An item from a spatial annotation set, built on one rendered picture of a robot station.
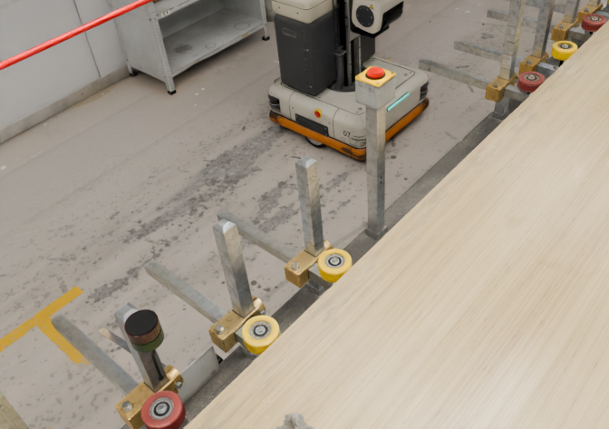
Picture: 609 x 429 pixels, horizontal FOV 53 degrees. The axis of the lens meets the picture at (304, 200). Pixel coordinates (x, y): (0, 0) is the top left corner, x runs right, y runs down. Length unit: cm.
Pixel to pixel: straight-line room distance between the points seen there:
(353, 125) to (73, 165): 157
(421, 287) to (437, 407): 29
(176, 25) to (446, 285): 338
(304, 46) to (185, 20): 161
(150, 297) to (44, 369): 48
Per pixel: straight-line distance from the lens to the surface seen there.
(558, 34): 255
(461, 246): 148
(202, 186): 316
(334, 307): 134
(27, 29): 389
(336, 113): 306
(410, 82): 328
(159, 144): 354
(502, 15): 266
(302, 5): 294
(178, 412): 125
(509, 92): 216
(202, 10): 456
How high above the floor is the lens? 195
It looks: 41 degrees down
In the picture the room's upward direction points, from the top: 6 degrees counter-clockwise
